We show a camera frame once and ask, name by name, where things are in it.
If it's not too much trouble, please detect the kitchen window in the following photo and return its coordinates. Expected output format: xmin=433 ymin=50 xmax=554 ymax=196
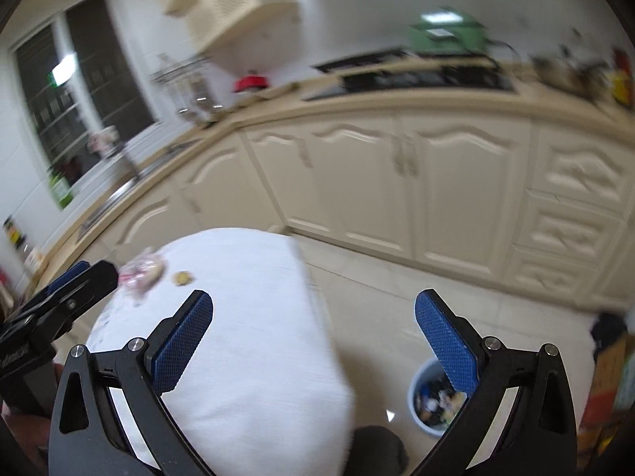
xmin=11 ymin=0 xmax=156 ymax=195

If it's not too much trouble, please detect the black induction cooker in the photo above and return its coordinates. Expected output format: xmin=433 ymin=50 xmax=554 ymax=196
xmin=312 ymin=50 xmax=414 ymax=73

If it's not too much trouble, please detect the black glass cooktop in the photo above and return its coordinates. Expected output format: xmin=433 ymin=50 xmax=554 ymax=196
xmin=302 ymin=66 xmax=518 ymax=103

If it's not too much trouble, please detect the steel faucet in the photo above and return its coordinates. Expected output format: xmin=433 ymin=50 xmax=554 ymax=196
xmin=115 ymin=140 xmax=140 ymax=180

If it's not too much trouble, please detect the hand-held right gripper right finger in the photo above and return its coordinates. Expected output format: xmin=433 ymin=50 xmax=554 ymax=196
xmin=412 ymin=288 xmax=579 ymax=476

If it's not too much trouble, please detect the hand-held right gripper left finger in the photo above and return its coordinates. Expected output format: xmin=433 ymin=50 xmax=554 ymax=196
xmin=47 ymin=290 xmax=219 ymax=476

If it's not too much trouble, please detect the green dish soap bottle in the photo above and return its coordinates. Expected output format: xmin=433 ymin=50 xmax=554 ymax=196
xmin=49 ymin=165 xmax=76 ymax=210

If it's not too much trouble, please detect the small green lidded bottle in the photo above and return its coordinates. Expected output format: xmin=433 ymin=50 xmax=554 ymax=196
xmin=2 ymin=215 xmax=27 ymax=247

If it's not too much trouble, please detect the green electric cooker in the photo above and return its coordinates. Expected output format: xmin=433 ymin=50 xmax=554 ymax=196
xmin=407 ymin=9 xmax=490 ymax=56

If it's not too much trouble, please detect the steel sink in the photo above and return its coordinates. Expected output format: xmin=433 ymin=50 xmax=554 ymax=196
xmin=78 ymin=141 xmax=200 ymax=232

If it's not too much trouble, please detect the red white plastic bag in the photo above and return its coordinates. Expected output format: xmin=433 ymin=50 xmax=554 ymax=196
xmin=116 ymin=253 xmax=167 ymax=303

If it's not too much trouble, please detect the clear jar with label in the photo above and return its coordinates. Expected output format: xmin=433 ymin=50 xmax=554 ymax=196
xmin=22 ymin=244 xmax=46 ymax=274

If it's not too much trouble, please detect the cardboard box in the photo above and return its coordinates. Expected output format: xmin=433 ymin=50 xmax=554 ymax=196
xmin=578 ymin=312 xmax=635 ymax=459

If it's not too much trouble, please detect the red pot lid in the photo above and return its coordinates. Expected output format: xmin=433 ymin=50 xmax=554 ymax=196
xmin=233 ymin=75 xmax=269 ymax=94

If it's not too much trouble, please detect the round table, white towel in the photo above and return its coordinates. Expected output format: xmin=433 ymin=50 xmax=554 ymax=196
xmin=87 ymin=228 xmax=356 ymax=476

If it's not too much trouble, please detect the pale blue trash bin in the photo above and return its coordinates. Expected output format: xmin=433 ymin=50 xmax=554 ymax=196
xmin=407 ymin=358 xmax=471 ymax=438

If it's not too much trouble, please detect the steel pot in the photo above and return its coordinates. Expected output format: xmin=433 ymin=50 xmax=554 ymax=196
xmin=532 ymin=54 xmax=607 ymax=96

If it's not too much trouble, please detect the cream carved drawer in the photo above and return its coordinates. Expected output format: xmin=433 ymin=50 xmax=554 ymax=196
xmin=502 ymin=247 xmax=607 ymax=301
xmin=512 ymin=196 xmax=629 ymax=265
xmin=527 ymin=128 xmax=632 ymax=217

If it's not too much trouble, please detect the metal wall utensil rack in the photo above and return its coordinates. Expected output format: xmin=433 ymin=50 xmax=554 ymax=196
xmin=150 ymin=54 xmax=212 ymax=87

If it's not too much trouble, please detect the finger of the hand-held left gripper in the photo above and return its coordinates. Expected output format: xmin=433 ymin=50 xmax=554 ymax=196
xmin=27 ymin=260 xmax=121 ymax=339
xmin=46 ymin=260 xmax=91 ymax=295

